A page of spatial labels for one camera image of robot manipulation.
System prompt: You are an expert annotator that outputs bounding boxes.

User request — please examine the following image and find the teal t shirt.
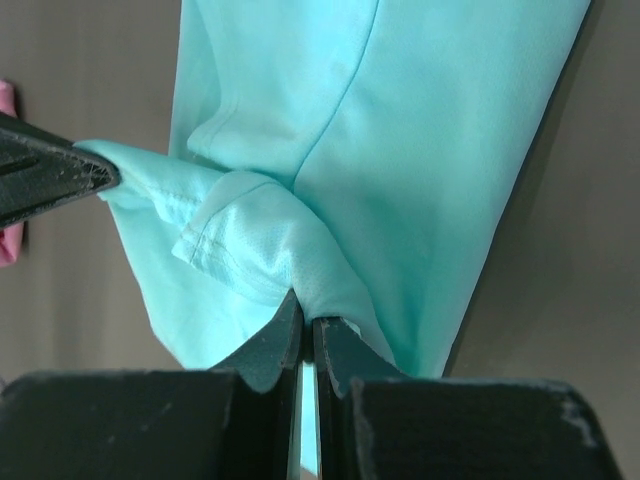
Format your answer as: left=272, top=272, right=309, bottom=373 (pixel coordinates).
left=81, top=1, right=588, bottom=377

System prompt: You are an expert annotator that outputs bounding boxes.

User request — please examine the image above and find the pink folded t shirt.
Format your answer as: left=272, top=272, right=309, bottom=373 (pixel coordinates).
left=0, top=77, right=26, bottom=269

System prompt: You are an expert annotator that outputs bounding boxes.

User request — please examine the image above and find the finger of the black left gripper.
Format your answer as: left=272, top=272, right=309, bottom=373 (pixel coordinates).
left=1, top=114, right=121, bottom=229

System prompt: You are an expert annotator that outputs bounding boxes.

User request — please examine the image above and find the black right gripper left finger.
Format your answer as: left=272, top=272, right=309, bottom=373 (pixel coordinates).
left=1, top=293, right=304, bottom=479

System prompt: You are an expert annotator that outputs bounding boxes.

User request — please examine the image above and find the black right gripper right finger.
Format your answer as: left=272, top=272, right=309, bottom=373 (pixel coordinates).
left=312, top=319, right=621, bottom=480

